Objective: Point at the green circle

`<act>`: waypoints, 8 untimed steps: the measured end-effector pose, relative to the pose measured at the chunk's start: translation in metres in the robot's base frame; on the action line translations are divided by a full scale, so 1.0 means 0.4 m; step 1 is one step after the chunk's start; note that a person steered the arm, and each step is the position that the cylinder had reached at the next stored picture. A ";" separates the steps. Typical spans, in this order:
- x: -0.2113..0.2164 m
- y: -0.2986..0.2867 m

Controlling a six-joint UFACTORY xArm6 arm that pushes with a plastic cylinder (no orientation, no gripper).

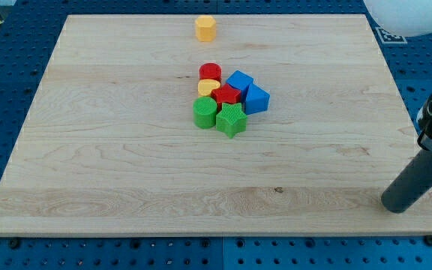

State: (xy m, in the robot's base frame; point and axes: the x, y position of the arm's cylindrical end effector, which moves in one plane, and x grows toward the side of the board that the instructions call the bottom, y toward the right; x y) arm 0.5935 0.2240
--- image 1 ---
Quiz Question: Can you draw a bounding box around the green cylinder block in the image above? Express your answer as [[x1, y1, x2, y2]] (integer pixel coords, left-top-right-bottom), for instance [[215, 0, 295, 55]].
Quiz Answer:
[[193, 97, 218, 129]]

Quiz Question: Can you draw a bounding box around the blue triangle block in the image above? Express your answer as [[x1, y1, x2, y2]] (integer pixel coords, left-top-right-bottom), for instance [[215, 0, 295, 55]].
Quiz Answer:
[[244, 84, 270, 115]]

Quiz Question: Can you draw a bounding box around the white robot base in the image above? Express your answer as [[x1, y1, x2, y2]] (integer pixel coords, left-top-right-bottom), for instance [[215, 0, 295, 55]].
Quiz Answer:
[[363, 0, 432, 37]]

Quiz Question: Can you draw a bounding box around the yellow hexagon block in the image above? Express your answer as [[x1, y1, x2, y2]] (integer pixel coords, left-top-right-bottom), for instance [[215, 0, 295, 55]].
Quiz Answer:
[[194, 15, 217, 42]]

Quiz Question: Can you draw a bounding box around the light wooden board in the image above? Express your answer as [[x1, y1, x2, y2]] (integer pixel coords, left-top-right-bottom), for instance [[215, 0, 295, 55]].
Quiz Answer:
[[0, 14, 432, 238]]

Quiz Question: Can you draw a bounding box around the dark grey cylindrical pointer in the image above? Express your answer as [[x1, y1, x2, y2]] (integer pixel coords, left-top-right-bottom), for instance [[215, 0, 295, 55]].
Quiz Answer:
[[381, 150, 432, 214]]

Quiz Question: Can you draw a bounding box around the green star block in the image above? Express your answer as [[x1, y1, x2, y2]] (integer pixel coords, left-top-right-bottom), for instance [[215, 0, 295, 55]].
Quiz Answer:
[[216, 103, 248, 139]]

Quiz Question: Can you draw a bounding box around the blue cube block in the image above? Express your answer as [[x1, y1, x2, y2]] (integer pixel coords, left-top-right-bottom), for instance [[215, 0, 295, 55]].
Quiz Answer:
[[226, 70, 254, 103]]

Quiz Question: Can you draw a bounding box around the black white fiducial marker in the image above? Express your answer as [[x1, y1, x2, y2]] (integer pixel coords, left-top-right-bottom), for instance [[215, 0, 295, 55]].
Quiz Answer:
[[375, 27, 407, 44]]

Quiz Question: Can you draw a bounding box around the red cylinder block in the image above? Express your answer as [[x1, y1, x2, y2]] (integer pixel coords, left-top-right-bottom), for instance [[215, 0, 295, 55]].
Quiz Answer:
[[199, 62, 222, 82]]

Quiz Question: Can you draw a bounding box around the red star block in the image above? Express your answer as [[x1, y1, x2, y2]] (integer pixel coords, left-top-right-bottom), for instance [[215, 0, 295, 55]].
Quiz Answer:
[[211, 84, 242, 111]]

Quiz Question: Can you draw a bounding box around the yellow heart block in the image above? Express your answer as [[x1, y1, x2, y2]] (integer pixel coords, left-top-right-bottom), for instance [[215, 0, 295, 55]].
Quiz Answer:
[[197, 79, 221, 97]]

